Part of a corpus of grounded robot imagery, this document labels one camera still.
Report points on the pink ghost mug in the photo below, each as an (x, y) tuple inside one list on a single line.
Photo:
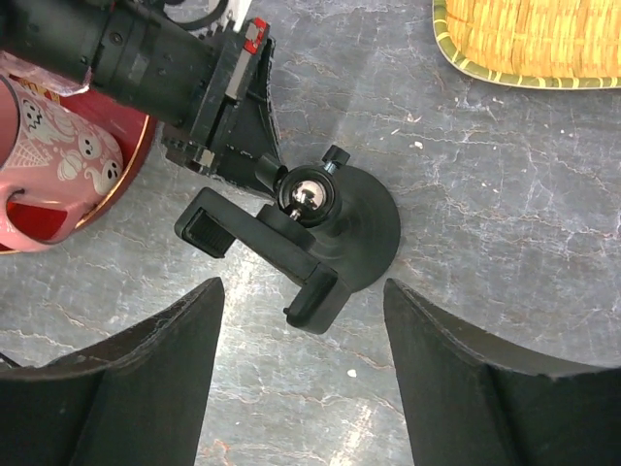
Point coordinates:
[(53, 159)]

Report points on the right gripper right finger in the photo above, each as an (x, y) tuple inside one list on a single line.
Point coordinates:
[(473, 398)]

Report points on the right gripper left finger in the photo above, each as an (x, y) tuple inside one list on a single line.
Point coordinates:
[(136, 398)]

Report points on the black phone stand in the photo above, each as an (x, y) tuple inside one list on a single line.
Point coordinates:
[(333, 229)]

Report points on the red round tray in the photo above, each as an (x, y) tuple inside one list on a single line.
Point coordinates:
[(134, 132)]

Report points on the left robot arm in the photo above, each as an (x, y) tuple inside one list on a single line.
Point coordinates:
[(130, 51)]

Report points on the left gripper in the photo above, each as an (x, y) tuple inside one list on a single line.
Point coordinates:
[(231, 123)]

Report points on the woven bamboo tray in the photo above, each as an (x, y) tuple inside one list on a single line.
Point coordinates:
[(552, 45)]

